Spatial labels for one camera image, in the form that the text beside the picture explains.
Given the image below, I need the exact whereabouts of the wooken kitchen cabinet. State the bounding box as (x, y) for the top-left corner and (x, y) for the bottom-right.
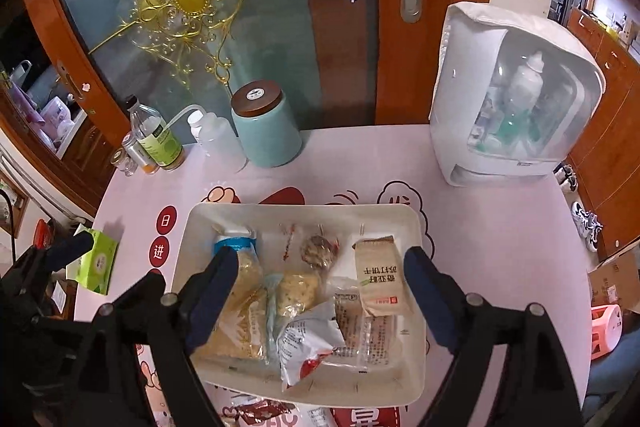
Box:
(0, 72), (131, 218)

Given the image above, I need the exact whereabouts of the clear nut bar packet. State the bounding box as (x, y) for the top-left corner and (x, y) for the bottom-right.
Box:
(280, 222), (341, 278)

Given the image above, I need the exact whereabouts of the pink printed tablecloth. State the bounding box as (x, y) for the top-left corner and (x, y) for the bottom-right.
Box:
(75, 122), (591, 427)

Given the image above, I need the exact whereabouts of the white red snack packet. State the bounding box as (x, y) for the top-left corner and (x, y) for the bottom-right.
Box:
(277, 302), (346, 390)

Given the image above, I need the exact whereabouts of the small glass jar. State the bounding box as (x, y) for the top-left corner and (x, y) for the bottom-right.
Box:
(111, 149), (136, 176)

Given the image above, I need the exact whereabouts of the yellow puffed snack packet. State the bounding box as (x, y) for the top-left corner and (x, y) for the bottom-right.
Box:
(272, 272), (321, 323)

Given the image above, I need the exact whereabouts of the glass bottle green label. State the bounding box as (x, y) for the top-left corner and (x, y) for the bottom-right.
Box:
(125, 95), (185, 170)

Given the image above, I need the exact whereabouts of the cardboard box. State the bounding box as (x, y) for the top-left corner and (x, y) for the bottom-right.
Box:
(587, 252), (640, 308)

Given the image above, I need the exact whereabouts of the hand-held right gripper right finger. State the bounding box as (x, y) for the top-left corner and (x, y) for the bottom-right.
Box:
(404, 247), (583, 427)

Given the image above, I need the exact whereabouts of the teal canister brown lid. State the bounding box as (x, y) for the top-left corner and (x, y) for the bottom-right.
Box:
(231, 80), (302, 168)

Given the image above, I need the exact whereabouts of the clear cracker packet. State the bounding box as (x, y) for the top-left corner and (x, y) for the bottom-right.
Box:
(332, 277), (401, 373)

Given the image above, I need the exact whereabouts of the pink plastic stool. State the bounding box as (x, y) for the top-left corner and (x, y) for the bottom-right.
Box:
(590, 304), (623, 360)

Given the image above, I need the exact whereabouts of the wooden wall cabinet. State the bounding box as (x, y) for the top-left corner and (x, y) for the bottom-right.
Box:
(567, 7), (640, 258)

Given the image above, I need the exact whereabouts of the green tissue box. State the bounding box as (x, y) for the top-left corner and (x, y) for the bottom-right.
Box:
(67, 229), (118, 295)

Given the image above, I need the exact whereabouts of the white plastic bin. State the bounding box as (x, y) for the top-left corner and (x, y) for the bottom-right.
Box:
(170, 203), (435, 408)

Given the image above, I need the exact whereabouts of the clear squeeze bottle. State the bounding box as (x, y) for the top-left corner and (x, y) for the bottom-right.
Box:
(165, 104), (248, 172)

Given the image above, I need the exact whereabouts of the dark red snack packet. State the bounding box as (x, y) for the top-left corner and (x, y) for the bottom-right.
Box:
(230, 397), (286, 427)

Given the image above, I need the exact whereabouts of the white cosmetic storage box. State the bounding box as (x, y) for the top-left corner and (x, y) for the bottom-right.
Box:
(430, 2), (606, 188)

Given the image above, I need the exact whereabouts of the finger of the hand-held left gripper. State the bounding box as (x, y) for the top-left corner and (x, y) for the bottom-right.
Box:
(2, 249), (53, 296)
(46, 231), (97, 274)

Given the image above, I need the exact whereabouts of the blue bread packet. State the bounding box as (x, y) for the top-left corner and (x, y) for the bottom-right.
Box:
(212, 229), (281, 363)

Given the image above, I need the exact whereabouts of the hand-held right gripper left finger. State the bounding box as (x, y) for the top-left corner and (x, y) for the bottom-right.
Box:
(75, 248), (241, 427)

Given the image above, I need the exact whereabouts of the sliding glass door gold ornament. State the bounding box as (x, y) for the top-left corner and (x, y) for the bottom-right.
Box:
(20, 0), (496, 142)

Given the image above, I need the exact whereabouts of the beige cracker packet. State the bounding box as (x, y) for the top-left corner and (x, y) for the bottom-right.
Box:
(354, 236), (401, 318)

